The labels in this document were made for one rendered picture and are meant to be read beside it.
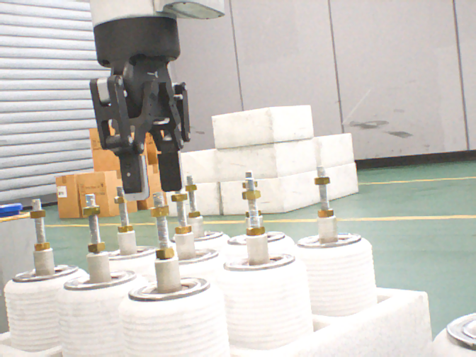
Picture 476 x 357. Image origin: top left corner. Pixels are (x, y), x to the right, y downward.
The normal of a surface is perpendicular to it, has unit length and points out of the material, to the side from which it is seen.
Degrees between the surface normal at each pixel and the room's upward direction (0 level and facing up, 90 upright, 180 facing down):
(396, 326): 90
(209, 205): 90
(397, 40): 90
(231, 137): 90
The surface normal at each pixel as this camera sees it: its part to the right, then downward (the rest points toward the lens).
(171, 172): -0.36, 0.09
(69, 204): -0.64, 0.10
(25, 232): 0.69, -0.04
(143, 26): 0.30, 0.01
